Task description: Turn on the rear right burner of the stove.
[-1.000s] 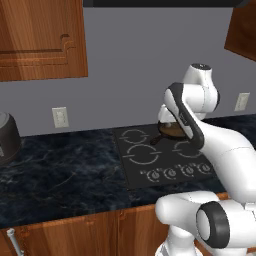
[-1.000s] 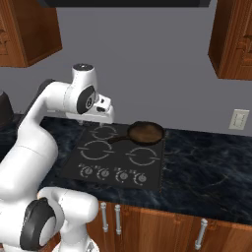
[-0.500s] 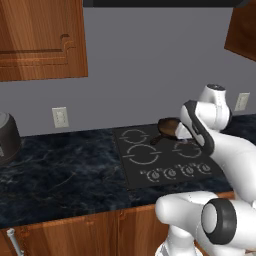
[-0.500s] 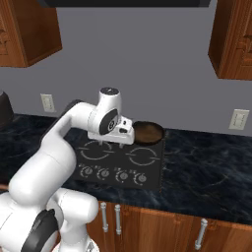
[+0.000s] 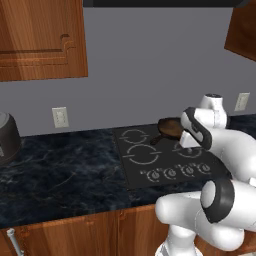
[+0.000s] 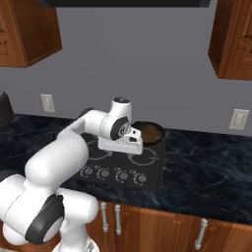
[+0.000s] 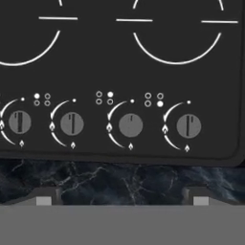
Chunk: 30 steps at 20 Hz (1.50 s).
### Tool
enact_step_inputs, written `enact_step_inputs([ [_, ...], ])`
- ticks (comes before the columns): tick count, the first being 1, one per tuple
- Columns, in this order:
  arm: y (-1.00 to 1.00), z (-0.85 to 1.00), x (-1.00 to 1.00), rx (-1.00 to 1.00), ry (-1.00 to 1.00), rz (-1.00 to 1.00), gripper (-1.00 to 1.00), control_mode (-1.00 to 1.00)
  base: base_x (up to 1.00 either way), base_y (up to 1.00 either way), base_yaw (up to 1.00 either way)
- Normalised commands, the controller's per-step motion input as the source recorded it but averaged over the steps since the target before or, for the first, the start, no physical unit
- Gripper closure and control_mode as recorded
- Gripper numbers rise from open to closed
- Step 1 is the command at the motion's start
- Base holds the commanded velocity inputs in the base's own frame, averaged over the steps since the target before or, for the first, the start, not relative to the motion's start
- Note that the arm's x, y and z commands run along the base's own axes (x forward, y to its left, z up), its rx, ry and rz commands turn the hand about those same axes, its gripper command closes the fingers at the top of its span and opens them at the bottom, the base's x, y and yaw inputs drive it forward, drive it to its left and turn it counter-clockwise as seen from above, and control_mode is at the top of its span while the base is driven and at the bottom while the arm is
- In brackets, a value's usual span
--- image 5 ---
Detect black stove hob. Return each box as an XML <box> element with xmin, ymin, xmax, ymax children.
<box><xmin>112</xmin><ymin>117</ymin><xmax>233</xmax><ymax>191</ymax></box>

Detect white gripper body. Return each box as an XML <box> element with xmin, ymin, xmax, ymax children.
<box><xmin>179</xmin><ymin>130</ymin><xmax>202</xmax><ymax>150</ymax></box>

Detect wooden wall cupboard door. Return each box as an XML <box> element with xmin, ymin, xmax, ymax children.
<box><xmin>0</xmin><ymin>0</ymin><xmax>89</xmax><ymax>83</ymax></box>

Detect brown frying pan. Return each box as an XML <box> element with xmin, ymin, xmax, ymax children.
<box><xmin>149</xmin><ymin>117</ymin><xmax>185</xmax><ymax>146</ymax></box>

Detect silver bar handle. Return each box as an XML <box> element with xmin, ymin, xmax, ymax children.
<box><xmin>6</xmin><ymin>227</ymin><xmax>25</xmax><ymax>256</ymax></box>

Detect dark range hood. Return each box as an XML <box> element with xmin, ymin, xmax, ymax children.
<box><xmin>82</xmin><ymin>0</ymin><xmax>252</xmax><ymax>9</ymax></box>

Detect wooden wall cupboard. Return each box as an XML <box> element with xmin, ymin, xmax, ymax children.
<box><xmin>223</xmin><ymin>0</ymin><xmax>256</xmax><ymax>63</ymax></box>

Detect grey stove knob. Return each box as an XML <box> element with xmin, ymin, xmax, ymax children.
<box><xmin>196</xmin><ymin>162</ymin><xmax>212</xmax><ymax>176</ymax></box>
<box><xmin>163</xmin><ymin>166</ymin><xmax>180</xmax><ymax>181</ymax></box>
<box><xmin>181</xmin><ymin>164</ymin><xmax>197</xmax><ymax>178</ymax></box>
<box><xmin>146</xmin><ymin>168</ymin><xmax>163</xmax><ymax>183</ymax></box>

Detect white wall socket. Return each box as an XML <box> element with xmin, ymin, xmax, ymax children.
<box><xmin>234</xmin><ymin>92</ymin><xmax>251</xmax><ymax>112</ymax></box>
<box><xmin>51</xmin><ymin>106</ymin><xmax>70</xmax><ymax>129</ymax></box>

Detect dark grey rice cooker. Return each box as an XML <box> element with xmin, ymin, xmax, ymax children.
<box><xmin>0</xmin><ymin>111</ymin><xmax>23</xmax><ymax>166</ymax></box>

